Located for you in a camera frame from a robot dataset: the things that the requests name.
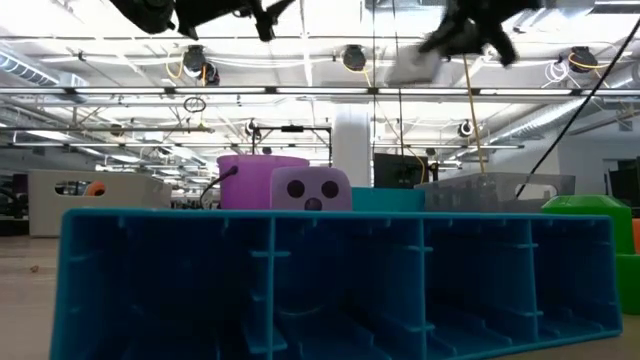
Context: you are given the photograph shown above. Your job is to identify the black monitor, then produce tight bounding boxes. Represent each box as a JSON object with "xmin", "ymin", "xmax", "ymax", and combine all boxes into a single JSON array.
[{"xmin": 373, "ymin": 152, "xmax": 431, "ymax": 190}]

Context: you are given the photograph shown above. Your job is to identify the silver ceiling duct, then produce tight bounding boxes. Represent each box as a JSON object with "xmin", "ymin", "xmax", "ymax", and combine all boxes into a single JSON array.
[
  {"xmin": 0, "ymin": 47, "xmax": 91, "ymax": 104},
  {"xmin": 494, "ymin": 74, "xmax": 640, "ymax": 144}
]

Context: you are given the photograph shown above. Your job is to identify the white building column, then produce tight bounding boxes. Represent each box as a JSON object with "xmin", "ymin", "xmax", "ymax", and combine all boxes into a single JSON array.
[{"xmin": 332, "ymin": 104, "xmax": 375, "ymax": 189}]

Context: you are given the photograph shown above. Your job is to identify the purple pumpkin face bucket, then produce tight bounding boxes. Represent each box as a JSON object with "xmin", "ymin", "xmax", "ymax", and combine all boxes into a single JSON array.
[{"xmin": 199, "ymin": 154, "xmax": 311, "ymax": 210}]

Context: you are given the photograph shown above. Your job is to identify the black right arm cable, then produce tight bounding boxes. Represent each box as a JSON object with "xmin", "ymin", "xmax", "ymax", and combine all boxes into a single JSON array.
[{"xmin": 514, "ymin": 17, "xmax": 640, "ymax": 200}]

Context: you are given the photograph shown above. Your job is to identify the smoky translucent plastic bin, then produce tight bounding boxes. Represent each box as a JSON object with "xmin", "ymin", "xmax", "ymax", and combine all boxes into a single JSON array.
[{"xmin": 414, "ymin": 172, "xmax": 576, "ymax": 215}]

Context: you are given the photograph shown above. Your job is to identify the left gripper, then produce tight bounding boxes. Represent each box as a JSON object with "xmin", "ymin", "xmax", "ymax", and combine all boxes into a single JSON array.
[{"xmin": 173, "ymin": 0, "xmax": 297, "ymax": 44}]

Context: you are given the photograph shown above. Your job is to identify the teal plastic tray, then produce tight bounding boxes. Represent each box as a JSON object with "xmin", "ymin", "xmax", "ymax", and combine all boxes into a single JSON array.
[{"xmin": 351, "ymin": 187, "xmax": 426, "ymax": 213}]

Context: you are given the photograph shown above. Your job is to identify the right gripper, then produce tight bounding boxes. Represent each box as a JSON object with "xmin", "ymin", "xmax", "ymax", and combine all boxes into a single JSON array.
[{"xmin": 417, "ymin": 0, "xmax": 545, "ymax": 69}]

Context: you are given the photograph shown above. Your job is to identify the green rectangular toy block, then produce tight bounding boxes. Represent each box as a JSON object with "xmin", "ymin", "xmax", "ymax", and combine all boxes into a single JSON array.
[{"xmin": 541, "ymin": 194, "xmax": 640, "ymax": 315}]

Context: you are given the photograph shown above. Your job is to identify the black cabinet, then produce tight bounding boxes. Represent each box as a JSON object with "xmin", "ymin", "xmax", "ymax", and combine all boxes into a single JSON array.
[{"xmin": 606, "ymin": 158, "xmax": 640, "ymax": 207}]

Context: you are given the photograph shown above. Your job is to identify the light grey plastic bin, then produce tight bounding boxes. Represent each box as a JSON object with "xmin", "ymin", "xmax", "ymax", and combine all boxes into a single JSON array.
[{"xmin": 28, "ymin": 168, "xmax": 173, "ymax": 238}]

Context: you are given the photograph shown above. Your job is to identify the large blue toy block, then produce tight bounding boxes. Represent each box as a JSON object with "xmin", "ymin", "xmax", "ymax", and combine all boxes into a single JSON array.
[{"xmin": 49, "ymin": 208, "xmax": 624, "ymax": 360}]

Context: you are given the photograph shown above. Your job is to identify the black ceiling cable reel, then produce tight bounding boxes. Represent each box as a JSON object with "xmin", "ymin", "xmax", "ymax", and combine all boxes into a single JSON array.
[
  {"xmin": 341, "ymin": 44, "xmax": 369, "ymax": 72},
  {"xmin": 567, "ymin": 45, "xmax": 599, "ymax": 75},
  {"xmin": 181, "ymin": 44, "xmax": 221, "ymax": 86}
]

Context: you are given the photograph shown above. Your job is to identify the yellow cable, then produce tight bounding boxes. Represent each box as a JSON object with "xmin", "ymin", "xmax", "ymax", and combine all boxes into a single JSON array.
[{"xmin": 462, "ymin": 53, "xmax": 487, "ymax": 176}]

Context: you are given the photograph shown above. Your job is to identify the purple foam dice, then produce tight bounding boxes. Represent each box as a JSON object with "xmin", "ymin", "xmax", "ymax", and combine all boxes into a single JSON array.
[{"xmin": 270, "ymin": 166, "xmax": 354, "ymax": 212}]

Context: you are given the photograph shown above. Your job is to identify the dark shelving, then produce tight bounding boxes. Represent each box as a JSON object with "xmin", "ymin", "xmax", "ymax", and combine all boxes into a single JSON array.
[{"xmin": 0, "ymin": 172, "xmax": 30, "ymax": 236}]

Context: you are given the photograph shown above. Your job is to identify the long ceiling light bar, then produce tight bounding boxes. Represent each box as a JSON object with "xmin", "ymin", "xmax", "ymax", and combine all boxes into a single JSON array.
[{"xmin": 0, "ymin": 85, "xmax": 640, "ymax": 97}]

